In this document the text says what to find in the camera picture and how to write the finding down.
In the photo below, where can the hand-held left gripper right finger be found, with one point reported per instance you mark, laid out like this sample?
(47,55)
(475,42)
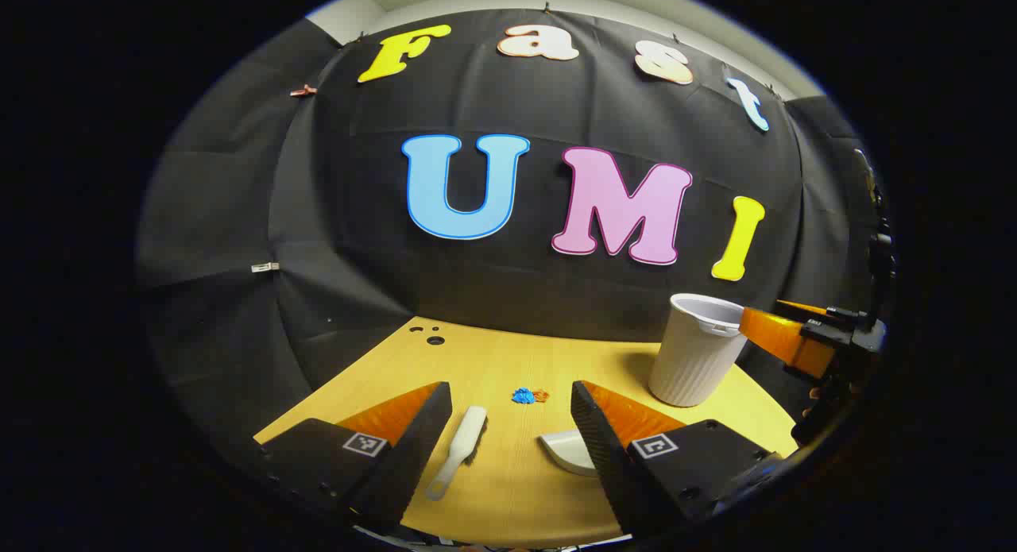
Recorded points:
(604,457)

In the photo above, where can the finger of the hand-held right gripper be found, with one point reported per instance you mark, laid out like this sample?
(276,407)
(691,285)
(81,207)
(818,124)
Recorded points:
(806,311)
(775,335)

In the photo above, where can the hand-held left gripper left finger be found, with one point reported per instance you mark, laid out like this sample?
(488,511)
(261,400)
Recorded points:
(417,445)

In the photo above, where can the white dustpan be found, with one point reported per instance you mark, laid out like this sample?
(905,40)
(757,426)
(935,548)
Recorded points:
(568,450)

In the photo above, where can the small white broom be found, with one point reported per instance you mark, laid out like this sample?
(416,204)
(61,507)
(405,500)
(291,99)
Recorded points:
(466,439)

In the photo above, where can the white ribbed garbage bin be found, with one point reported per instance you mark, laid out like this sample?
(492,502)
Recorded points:
(691,361)

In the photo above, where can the orange paper trash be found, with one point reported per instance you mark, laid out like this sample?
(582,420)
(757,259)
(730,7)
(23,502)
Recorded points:
(541,395)

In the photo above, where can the blue paper trash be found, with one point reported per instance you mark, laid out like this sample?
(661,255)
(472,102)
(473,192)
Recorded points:
(522,395)

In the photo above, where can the wooden desktop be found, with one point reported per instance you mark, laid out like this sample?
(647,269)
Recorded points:
(493,361)

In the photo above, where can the black backdrop cloth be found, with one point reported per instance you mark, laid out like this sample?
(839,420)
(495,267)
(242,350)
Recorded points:
(357,218)

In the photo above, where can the silver cloth clip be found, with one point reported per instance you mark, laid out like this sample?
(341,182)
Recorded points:
(264,267)

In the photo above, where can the copper cloth clip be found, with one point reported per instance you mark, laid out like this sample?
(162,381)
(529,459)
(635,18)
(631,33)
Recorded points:
(303,90)

